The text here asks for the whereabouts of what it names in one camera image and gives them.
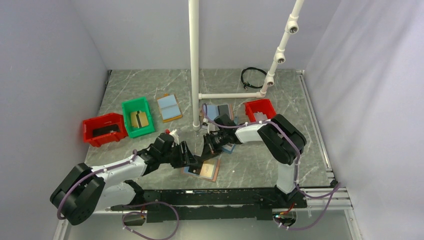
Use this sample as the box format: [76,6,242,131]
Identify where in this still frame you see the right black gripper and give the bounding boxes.
[200,130,229,162]

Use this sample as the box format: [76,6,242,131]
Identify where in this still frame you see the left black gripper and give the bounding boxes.
[159,140,198,169]

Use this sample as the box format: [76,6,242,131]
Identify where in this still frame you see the black VIP credit card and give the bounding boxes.
[187,164,203,176]

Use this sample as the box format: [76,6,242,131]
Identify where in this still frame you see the brown blue card holder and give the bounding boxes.
[181,156,221,182]

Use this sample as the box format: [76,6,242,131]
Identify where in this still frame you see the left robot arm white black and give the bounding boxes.
[50,133,200,226]

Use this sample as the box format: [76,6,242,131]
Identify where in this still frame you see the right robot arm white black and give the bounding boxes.
[195,114,307,208]

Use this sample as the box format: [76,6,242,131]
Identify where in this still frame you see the card holder with black card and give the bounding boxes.
[200,104,234,121]

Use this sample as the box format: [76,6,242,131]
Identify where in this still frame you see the open empty blue card holder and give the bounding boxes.
[156,94,183,123]

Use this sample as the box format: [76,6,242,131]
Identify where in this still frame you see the gold cards in green bin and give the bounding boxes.
[130,110,149,129]

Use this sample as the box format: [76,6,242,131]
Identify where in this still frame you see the silver cards in right bin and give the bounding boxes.
[253,112,269,122]

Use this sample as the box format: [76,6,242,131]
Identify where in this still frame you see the black cards in left bin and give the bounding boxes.
[92,124,121,138]

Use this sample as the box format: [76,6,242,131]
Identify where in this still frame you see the green plastic bin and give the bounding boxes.
[121,96,156,139]

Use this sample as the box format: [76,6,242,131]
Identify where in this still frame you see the right red plastic bin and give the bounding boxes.
[244,98,277,122]

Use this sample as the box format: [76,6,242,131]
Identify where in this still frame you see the red plastic bin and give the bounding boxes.
[82,112,129,148]
[244,98,277,122]

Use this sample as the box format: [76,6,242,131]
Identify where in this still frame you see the left red plastic bin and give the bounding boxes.
[82,112,129,148]

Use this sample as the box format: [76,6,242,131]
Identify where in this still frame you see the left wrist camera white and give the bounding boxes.
[165,129,181,145]

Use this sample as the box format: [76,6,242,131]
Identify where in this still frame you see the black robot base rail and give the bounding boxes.
[110,187,307,223]

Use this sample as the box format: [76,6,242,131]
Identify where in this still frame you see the black coiled cable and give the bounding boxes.
[240,66,269,91]

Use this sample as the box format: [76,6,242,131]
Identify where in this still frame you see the white pvc pipe frame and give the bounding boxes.
[188,0,304,131]

